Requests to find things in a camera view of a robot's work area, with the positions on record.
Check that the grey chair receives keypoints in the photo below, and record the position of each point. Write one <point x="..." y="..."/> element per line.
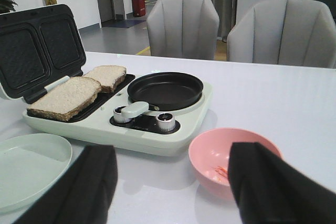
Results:
<point x="284" y="32"/>
<point x="172" y="35"/>

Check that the right silver control knob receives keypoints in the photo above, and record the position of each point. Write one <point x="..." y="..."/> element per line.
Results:
<point x="165" y="122"/>

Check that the left silver control knob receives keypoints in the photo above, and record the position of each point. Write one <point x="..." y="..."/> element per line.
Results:
<point x="118" y="117"/>

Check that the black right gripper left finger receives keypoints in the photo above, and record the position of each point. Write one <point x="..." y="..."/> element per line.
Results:
<point x="83" y="194"/>

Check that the bread slice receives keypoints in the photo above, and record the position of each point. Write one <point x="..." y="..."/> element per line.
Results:
<point x="109" y="76"/>
<point x="66" y="100"/>

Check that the light green plate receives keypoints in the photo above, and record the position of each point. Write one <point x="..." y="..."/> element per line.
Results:
<point x="30" y="165"/>

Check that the green breakfast maker lid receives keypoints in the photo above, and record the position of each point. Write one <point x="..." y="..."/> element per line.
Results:
<point x="40" y="48"/>

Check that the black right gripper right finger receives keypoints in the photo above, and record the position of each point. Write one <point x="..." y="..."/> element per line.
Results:
<point x="268" y="190"/>

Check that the orange shrimp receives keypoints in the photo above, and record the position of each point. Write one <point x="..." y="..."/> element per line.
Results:
<point x="219" y="173"/>

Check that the potted plant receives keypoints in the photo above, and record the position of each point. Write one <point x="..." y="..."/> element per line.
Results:
<point x="7" y="6"/>

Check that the right grey chair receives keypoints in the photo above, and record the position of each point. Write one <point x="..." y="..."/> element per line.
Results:
<point x="284" y="32"/>

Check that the pink bowl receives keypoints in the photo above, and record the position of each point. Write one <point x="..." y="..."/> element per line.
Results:
<point x="212" y="149"/>

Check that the left grey chair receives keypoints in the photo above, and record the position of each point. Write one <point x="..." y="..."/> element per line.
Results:
<point x="172" y="35"/>

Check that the green breakfast maker base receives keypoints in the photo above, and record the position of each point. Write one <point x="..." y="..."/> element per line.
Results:
<point x="96" y="125"/>

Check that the silver control knob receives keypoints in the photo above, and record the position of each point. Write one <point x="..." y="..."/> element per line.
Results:
<point x="118" y="117"/>
<point x="165" y="122"/>

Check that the black round frying pan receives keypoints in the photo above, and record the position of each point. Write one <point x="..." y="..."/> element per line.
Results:
<point x="166" y="91"/>

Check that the red bin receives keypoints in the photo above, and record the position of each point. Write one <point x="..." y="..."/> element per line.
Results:
<point x="138" y="7"/>

